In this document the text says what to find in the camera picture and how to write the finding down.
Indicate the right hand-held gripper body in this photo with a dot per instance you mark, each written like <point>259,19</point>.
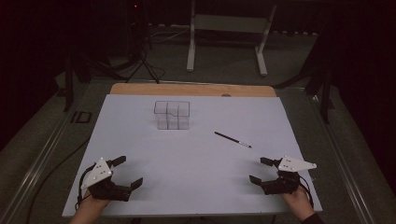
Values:
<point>281,185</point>

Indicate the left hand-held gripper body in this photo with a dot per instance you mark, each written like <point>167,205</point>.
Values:
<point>107,189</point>

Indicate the black pen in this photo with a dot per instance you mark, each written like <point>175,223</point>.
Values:
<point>232,139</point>

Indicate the clear acrylic organizer box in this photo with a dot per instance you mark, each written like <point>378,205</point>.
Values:
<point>172,115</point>

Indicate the person's left hand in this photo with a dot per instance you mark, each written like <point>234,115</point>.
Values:
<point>91,203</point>

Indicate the person's right hand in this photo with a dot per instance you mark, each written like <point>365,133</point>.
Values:
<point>299,200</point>

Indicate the white board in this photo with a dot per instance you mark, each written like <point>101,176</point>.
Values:
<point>193,174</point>

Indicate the black metal stand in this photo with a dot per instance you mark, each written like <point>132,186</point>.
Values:
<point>69,87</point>
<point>325,96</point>

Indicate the wooden table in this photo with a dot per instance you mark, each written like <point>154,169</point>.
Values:
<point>186,89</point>

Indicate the black tripod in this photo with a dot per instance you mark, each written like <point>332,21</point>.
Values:
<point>144,62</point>

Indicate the white metal stand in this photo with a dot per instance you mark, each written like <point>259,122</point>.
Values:
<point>230,23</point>

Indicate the grey metal floor rail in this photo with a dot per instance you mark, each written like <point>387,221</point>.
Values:
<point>34,174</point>
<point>345,161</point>

